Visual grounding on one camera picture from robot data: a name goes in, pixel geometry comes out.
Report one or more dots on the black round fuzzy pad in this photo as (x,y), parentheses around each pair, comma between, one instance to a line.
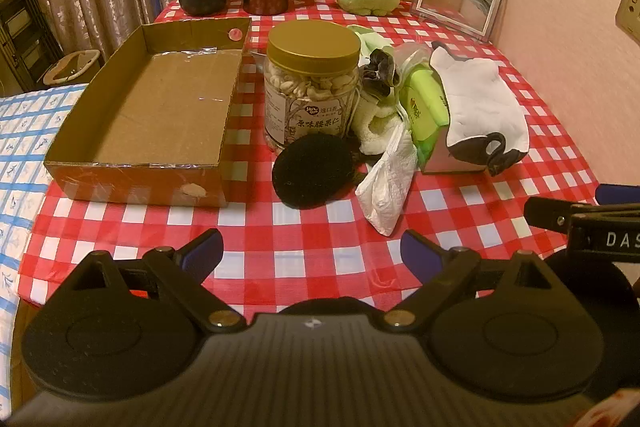
(312,172)

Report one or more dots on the gold wall socket with switch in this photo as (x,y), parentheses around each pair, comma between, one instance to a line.
(630,12)

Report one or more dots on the black folding ladder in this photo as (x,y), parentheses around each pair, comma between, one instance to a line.
(20,7)

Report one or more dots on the red checked tablecloth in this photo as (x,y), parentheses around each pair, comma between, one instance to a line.
(310,247)

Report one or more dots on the white wrapper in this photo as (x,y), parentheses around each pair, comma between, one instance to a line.
(387,192)

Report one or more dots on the pale green cloth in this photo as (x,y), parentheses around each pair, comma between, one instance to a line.
(367,39)

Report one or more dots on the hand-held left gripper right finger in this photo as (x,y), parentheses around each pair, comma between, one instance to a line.
(420,252)

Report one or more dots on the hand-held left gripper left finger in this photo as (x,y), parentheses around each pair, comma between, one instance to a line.
(202,249)

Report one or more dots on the green tissue pack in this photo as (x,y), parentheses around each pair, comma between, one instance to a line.
(425,107)

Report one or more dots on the white cloth with dark trim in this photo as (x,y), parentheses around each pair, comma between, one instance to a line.
(480,102)

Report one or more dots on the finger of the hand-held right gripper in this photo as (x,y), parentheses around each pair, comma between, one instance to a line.
(620,195)
(547,212)

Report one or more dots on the nut jar with gold lid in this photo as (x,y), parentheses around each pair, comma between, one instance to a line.
(310,82)

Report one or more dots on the clear plastic bag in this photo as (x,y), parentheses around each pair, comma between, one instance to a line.
(411,56)

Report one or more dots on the beige floor basket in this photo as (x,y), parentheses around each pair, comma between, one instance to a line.
(70,69)

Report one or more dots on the brown cardboard box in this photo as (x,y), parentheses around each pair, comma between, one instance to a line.
(150,107)

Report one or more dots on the cream terry towel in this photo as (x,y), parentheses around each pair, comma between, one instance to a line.
(372,129)

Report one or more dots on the black hair scrunchie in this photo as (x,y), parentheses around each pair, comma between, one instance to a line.
(380,67)

